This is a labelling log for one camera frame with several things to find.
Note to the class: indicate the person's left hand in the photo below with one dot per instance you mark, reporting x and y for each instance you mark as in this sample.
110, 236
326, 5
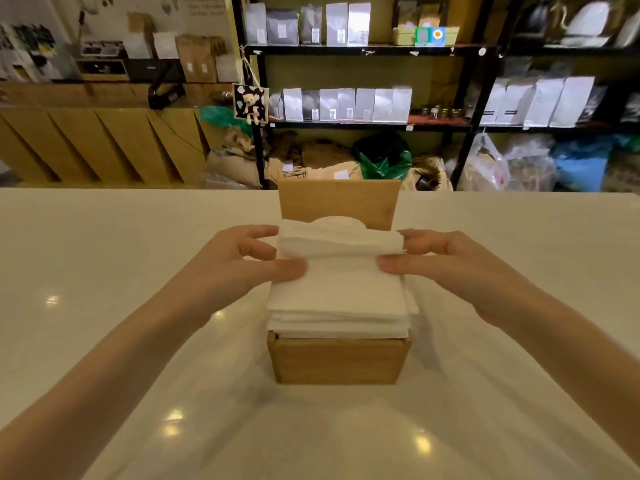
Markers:
232, 272

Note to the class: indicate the person's right hand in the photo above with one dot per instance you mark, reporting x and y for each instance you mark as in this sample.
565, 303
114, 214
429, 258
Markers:
450, 274

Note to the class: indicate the person's right thumb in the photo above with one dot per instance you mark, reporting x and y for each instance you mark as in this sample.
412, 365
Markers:
405, 265

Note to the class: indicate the person's right middle finger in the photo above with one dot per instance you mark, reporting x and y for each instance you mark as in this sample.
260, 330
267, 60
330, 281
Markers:
422, 248

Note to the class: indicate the person's left thumb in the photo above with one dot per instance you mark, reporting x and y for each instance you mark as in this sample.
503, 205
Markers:
282, 269

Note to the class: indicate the person's left middle finger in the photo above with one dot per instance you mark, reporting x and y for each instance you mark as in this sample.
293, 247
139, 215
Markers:
257, 249

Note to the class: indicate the white paper napkin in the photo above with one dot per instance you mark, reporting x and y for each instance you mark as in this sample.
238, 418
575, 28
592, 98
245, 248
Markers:
340, 244

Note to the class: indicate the person's left forearm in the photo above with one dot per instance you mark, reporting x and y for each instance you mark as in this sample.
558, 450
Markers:
100, 379

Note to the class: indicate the person's right forearm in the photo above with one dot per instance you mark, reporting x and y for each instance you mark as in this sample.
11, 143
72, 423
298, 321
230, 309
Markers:
565, 339

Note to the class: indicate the stack of white napkins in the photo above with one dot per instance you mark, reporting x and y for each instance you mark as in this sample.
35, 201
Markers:
340, 309

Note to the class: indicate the burlap sack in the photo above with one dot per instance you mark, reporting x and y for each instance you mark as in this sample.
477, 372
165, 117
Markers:
232, 164

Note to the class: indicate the dark green plastic bag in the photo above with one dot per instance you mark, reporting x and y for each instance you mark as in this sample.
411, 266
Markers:
382, 157

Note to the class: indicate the white plastic bag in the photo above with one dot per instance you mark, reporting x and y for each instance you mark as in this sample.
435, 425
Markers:
482, 167

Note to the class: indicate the wooden napkin box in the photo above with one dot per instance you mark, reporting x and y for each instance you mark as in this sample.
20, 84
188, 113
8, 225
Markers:
340, 359

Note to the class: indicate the light green plastic bag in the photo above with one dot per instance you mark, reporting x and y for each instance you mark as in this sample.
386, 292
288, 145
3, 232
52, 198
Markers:
220, 119

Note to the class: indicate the row of small glass jars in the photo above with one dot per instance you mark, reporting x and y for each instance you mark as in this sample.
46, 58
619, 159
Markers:
440, 111

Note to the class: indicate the hanging bear picture card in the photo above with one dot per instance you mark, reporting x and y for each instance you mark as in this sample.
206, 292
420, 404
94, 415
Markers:
250, 104

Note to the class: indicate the row of silver packets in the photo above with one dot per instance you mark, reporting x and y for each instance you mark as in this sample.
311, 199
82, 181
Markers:
350, 104

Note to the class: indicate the white coffee bag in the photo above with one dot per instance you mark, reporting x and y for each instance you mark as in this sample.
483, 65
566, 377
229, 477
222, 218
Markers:
492, 102
515, 102
572, 102
544, 102

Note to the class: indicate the black metal shelf rack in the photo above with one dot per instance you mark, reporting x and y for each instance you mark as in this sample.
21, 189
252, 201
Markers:
470, 84

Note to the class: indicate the blue plastic bag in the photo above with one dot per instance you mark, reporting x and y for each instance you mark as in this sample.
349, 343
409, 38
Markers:
582, 167

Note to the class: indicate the black sealing machine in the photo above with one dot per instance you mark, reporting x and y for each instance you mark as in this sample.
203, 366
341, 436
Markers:
165, 87

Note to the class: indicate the wooden panel counter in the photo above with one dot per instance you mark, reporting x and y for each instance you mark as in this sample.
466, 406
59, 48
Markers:
100, 139

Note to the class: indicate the brown paper bag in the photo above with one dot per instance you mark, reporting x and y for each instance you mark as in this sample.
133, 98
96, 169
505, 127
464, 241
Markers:
189, 59
210, 59

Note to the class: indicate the yellow green carton box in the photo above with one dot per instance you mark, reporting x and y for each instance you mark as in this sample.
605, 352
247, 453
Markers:
427, 35

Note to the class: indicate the silver foil pouch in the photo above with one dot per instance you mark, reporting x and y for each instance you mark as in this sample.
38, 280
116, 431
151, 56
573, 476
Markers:
311, 25
337, 23
255, 24
282, 27
359, 23

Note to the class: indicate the brown paper packets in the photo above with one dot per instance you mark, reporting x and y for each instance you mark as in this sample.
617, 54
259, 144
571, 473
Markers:
417, 13

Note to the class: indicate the white kettle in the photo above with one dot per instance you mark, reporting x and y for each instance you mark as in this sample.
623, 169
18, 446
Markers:
587, 24

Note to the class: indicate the white wall poster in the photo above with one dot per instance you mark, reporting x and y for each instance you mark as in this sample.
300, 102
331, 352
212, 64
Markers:
150, 14

